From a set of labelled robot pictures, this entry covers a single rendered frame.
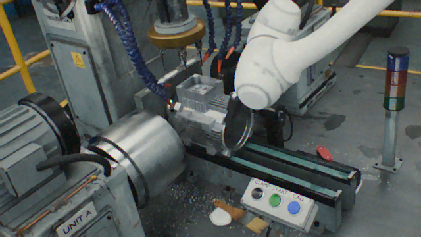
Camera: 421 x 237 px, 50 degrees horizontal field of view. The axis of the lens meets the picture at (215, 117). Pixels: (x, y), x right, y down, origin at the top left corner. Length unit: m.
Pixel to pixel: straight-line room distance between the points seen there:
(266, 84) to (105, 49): 0.69
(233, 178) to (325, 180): 0.29
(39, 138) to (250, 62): 0.48
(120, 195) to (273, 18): 0.56
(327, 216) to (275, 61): 0.57
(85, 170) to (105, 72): 0.45
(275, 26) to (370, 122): 0.88
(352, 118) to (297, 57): 0.95
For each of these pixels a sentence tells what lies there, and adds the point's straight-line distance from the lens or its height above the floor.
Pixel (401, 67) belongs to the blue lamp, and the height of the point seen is 1.18.
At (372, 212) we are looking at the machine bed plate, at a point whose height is 0.80.
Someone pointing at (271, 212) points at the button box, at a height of 1.05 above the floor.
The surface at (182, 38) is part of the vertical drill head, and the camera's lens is 1.33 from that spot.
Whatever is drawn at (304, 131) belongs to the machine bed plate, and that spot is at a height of 0.80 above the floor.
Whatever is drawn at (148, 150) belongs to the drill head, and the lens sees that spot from 1.23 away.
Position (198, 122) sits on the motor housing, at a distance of 1.41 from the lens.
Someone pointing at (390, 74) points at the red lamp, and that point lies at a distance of 1.42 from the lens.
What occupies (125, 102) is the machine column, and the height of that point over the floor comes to 1.09.
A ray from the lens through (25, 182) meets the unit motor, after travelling 1.01.
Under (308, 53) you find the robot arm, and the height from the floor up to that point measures 1.42.
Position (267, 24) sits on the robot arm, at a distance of 1.06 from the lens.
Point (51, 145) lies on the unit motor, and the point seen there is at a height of 1.28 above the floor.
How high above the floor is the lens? 1.81
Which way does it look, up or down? 32 degrees down
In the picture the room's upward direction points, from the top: 9 degrees counter-clockwise
